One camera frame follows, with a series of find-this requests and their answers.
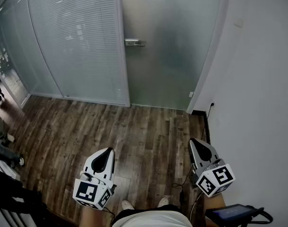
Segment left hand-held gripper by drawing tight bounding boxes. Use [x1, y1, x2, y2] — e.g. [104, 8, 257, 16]
[72, 147, 117, 210]

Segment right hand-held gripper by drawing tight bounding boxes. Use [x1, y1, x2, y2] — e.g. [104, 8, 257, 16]
[189, 138, 236, 197]

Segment frosted glass door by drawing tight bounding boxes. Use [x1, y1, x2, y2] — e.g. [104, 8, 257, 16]
[121, 0, 224, 111]

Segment silver metal door handle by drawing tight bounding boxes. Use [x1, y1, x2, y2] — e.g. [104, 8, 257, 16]
[124, 38, 146, 47]

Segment person's left forearm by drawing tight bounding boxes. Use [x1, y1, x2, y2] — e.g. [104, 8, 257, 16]
[80, 204, 116, 227]

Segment person's right forearm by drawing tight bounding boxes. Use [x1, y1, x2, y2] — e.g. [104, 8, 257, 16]
[202, 192, 227, 213]

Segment black tablet device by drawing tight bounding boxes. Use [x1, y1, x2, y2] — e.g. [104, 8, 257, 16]
[205, 203, 274, 227]

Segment person's black shorts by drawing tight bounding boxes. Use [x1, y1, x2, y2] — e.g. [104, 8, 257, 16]
[114, 204, 183, 222]

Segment black bag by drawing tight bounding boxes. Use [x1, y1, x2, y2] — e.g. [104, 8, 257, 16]
[0, 166, 48, 222]

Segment person's white shirt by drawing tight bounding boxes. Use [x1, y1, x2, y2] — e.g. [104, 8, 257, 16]
[112, 209, 193, 227]

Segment glass partition with white blinds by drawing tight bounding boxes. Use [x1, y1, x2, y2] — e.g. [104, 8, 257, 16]
[26, 0, 125, 105]

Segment frosted glass partition panel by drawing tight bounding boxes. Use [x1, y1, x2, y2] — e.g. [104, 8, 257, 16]
[0, 0, 63, 97]

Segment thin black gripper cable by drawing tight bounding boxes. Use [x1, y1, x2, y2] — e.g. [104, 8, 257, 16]
[171, 168, 199, 218]

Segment black power cable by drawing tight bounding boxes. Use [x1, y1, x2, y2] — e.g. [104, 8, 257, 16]
[206, 103, 215, 143]

